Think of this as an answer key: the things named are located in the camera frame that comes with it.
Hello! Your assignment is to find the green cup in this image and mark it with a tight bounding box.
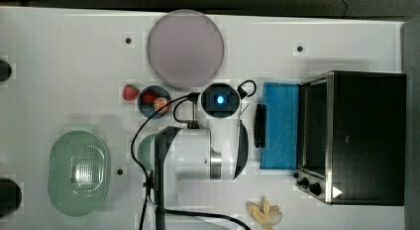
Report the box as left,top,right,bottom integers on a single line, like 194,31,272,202
138,134,156,172

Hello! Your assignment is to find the green perforated colander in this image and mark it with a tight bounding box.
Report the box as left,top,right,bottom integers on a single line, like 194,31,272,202
48,131,111,217

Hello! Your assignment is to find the small blue bowl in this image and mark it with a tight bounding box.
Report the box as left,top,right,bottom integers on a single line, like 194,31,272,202
138,85,170,118

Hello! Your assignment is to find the red toy in bowl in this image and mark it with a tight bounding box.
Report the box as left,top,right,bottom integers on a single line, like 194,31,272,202
142,91,158,103

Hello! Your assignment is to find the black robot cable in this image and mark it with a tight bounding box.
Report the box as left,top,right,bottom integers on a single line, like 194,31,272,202
130,79,258,230

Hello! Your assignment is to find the blue oven door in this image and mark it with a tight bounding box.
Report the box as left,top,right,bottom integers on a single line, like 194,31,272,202
260,82,299,170

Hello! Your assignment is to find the black stainless toaster oven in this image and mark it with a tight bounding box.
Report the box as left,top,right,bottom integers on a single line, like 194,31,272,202
294,70,406,206

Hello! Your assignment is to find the peeled plush banana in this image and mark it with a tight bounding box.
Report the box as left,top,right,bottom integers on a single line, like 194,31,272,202
246,197,283,230

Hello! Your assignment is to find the orange slice toy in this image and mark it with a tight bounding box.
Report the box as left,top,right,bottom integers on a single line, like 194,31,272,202
154,97,170,114

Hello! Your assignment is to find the red plush strawberry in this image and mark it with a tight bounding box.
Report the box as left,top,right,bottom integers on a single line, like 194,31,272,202
122,84,140,101

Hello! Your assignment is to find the black oven door handle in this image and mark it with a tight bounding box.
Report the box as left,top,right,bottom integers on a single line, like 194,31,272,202
254,104,266,148

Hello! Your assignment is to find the grey round plate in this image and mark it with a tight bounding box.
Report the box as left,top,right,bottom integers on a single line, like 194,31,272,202
147,10,225,89

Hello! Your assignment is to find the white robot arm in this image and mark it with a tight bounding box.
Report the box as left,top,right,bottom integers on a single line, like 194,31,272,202
151,83,251,230

